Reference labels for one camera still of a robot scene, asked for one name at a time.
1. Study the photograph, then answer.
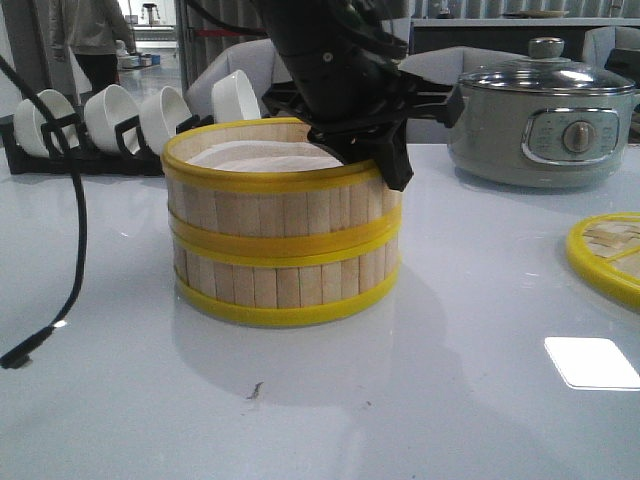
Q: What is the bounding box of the bamboo steamer tray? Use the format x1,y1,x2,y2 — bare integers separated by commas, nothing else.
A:
173,232,400,327
161,117,402,258

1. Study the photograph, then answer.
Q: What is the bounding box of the white paper liner left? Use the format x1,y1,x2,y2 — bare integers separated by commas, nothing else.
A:
188,140,342,173

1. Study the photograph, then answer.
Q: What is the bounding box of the grey electric cooking pot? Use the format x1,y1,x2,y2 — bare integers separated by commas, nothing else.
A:
448,87,639,188

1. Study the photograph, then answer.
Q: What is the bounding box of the white bowl far left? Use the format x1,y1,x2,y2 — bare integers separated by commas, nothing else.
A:
14,89,75,158

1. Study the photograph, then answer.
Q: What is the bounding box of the black bowl rack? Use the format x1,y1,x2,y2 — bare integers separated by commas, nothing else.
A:
0,114,216,177

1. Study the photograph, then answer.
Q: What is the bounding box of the woven bamboo steamer lid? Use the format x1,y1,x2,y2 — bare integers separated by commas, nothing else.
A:
565,212,639,311

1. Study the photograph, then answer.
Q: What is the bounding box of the grey chair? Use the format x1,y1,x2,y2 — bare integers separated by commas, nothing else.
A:
400,46,523,144
581,26,639,68
184,39,291,117

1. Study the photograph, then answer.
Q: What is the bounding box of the grey chair left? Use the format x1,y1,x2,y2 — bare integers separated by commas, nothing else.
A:
184,39,291,117

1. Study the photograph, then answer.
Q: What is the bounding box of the grey chair far right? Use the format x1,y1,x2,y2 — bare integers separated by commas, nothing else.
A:
581,26,639,68

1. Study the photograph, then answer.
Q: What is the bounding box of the grey chair middle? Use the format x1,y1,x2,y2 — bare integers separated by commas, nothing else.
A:
400,46,523,144

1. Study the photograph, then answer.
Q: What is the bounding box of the white bowl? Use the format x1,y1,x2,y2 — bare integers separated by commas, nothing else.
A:
14,89,75,158
211,70,261,123
139,86,192,155
84,84,139,154

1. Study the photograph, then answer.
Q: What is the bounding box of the black cable left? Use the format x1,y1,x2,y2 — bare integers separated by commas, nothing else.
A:
0,53,89,370

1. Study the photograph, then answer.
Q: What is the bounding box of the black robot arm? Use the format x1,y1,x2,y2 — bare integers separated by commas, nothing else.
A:
255,1,464,191

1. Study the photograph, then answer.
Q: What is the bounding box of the glass pot lid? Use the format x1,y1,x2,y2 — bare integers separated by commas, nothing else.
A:
458,37,635,95

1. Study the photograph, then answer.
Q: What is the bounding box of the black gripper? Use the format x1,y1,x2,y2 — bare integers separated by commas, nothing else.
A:
263,47,465,191

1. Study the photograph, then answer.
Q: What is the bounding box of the person in background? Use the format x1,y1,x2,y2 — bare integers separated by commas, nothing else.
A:
48,0,136,95

